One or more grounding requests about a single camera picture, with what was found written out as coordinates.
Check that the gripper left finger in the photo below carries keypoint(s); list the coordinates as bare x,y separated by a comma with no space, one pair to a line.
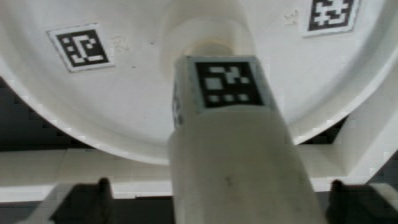
87,205

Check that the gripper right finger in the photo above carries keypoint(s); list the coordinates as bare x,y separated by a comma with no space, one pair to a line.
363,204

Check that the white cylindrical table leg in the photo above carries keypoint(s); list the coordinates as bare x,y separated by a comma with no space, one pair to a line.
247,186

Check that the white round table top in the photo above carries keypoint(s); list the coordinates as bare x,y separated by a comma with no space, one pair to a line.
87,53

